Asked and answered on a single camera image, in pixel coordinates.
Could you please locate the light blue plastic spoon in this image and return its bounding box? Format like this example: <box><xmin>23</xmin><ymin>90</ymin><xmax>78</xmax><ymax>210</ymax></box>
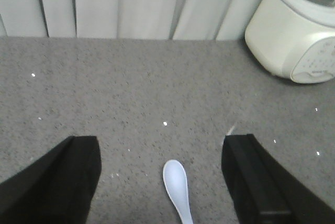
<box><xmin>163</xmin><ymin>160</ymin><xmax>193</xmax><ymax>223</ymax></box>

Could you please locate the grey pleated curtain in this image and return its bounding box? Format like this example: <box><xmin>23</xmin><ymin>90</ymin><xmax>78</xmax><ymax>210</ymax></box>
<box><xmin>1</xmin><ymin>0</ymin><xmax>261</xmax><ymax>40</ymax></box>

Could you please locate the white blender with clear jar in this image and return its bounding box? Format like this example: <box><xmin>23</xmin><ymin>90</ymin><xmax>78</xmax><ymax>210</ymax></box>
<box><xmin>244</xmin><ymin>0</ymin><xmax>334</xmax><ymax>83</ymax></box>

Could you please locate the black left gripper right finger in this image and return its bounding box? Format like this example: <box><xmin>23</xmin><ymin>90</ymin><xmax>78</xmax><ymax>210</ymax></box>
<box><xmin>221</xmin><ymin>134</ymin><xmax>334</xmax><ymax>223</ymax></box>

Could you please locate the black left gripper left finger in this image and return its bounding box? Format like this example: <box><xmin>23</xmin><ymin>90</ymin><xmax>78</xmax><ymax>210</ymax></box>
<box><xmin>1</xmin><ymin>136</ymin><xmax>102</xmax><ymax>223</ymax></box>

